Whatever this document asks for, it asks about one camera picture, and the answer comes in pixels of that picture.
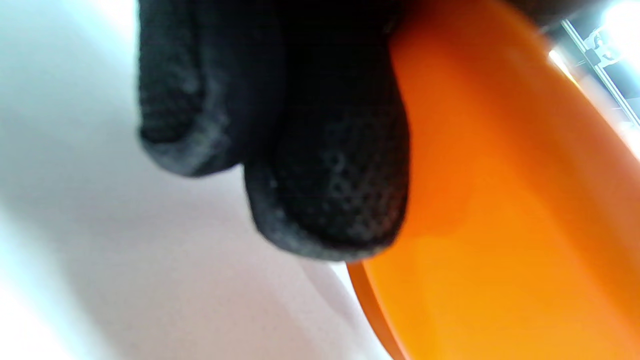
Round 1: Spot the person's left hand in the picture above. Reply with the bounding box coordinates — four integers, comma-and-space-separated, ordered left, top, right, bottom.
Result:
136, 0, 412, 263

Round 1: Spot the aluminium frame rack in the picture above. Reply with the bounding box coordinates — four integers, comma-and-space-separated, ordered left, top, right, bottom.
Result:
560, 19, 640, 128

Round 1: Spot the orange bowl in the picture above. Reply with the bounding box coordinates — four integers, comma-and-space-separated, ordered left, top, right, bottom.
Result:
346, 0, 640, 360

